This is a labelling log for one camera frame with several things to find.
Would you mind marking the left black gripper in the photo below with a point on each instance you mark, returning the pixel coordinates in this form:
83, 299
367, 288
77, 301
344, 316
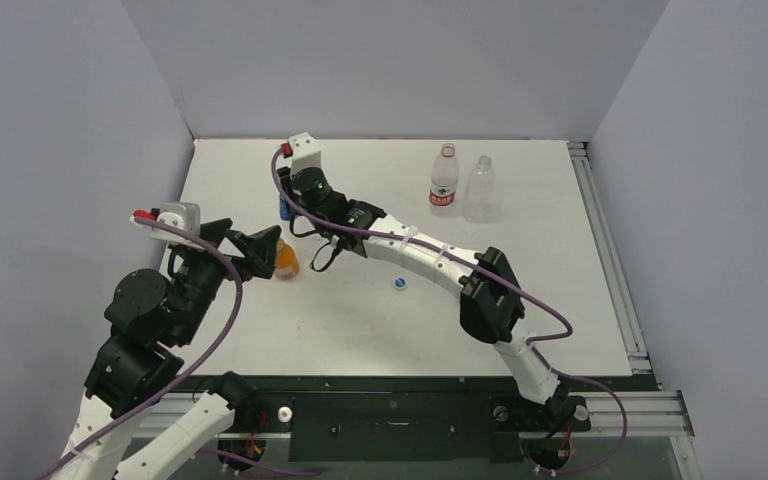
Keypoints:
259, 247

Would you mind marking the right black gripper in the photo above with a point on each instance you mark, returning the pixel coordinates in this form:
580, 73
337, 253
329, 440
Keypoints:
285, 192

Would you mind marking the blue label water bottle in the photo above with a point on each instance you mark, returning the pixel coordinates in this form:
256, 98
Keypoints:
285, 212

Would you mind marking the orange juice bottle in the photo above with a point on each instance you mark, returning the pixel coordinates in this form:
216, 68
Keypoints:
286, 261

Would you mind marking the clear plastic bottle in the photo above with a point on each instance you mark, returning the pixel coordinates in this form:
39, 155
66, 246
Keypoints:
479, 188

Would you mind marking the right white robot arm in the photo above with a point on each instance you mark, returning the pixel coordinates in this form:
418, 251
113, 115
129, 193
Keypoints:
491, 302

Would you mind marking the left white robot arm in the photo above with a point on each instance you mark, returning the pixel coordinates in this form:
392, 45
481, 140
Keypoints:
152, 312

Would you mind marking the red label water bottle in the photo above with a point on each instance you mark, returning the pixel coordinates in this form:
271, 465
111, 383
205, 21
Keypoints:
444, 180

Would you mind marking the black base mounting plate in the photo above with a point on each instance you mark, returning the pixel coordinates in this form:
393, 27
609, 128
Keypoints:
381, 419

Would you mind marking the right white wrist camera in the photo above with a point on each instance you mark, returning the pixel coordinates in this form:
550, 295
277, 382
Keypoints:
303, 151

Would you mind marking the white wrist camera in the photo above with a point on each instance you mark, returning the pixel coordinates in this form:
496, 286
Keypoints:
303, 151
184, 216

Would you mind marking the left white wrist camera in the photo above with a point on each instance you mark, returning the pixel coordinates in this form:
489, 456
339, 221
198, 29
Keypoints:
184, 216

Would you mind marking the aluminium rail frame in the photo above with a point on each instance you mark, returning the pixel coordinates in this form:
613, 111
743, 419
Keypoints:
657, 413

